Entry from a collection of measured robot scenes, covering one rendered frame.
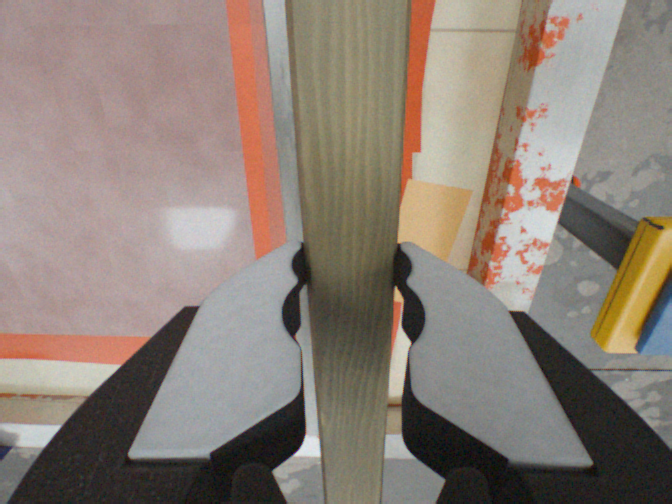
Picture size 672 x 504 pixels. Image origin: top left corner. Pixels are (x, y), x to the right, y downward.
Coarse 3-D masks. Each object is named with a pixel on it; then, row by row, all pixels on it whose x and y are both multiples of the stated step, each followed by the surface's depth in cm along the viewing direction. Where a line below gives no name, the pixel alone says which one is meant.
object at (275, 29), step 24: (264, 0) 13; (264, 24) 14; (288, 72) 14; (288, 96) 15; (288, 120) 15; (288, 144) 16; (288, 168) 16; (288, 192) 17; (288, 216) 17; (288, 240) 18; (312, 360) 22; (312, 384) 23; (312, 408) 24; (312, 432) 25
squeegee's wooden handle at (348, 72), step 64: (320, 0) 8; (384, 0) 8; (320, 64) 8; (384, 64) 9; (320, 128) 9; (384, 128) 9; (320, 192) 10; (384, 192) 10; (320, 256) 11; (384, 256) 11; (320, 320) 12; (384, 320) 12; (320, 384) 14; (384, 384) 14; (320, 448) 16; (384, 448) 16
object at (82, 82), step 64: (0, 0) 21; (64, 0) 21; (128, 0) 21; (192, 0) 21; (0, 64) 22; (64, 64) 22; (128, 64) 22; (192, 64) 22; (0, 128) 24; (64, 128) 24; (128, 128) 24; (192, 128) 24
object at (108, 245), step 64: (0, 192) 26; (64, 192) 26; (128, 192) 26; (192, 192) 26; (0, 256) 29; (64, 256) 29; (128, 256) 29; (192, 256) 29; (0, 320) 33; (64, 320) 32; (128, 320) 32
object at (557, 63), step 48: (528, 0) 19; (576, 0) 17; (624, 0) 17; (528, 48) 19; (576, 48) 18; (528, 96) 20; (576, 96) 19; (528, 144) 21; (576, 144) 21; (528, 192) 22; (480, 240) 26; (528, 240) 24; (528, 288) 25; (0, 432) 35; (48, 432) 35
